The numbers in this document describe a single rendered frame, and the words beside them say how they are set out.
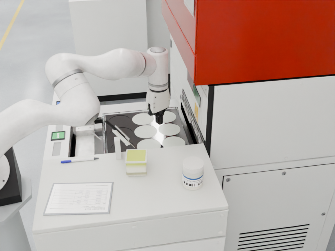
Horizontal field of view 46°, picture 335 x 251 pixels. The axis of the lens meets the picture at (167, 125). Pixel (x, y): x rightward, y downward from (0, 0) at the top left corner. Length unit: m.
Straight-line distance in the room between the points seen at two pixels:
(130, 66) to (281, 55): 0.57
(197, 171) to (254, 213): 0.68
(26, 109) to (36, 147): 2.15
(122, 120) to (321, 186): 0.96
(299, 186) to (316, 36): 0.72
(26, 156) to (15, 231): 1.55
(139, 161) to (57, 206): 0.31
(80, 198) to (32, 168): 1.79
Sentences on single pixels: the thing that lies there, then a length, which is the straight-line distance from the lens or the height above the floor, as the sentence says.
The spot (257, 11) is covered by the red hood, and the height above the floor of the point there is 1.48.
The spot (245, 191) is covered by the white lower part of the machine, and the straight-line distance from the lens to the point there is 1.80.
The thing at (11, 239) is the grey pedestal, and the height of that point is 0.63.
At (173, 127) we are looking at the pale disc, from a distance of 1.76.
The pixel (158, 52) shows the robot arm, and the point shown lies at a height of 1.30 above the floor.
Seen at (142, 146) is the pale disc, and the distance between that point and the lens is 1.65.
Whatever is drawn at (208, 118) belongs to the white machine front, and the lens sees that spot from 1.49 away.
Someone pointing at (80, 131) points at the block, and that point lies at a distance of 1.77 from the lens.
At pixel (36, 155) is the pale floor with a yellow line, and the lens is 3.23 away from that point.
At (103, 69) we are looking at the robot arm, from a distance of 1.16.
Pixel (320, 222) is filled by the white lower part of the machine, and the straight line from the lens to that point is 2.14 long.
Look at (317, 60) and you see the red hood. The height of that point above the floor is 1.29.
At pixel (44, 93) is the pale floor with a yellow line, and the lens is 4.08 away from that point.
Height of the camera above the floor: 1.89
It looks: 34 degrees down
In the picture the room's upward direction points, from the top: 1 degrees counter-clockwise
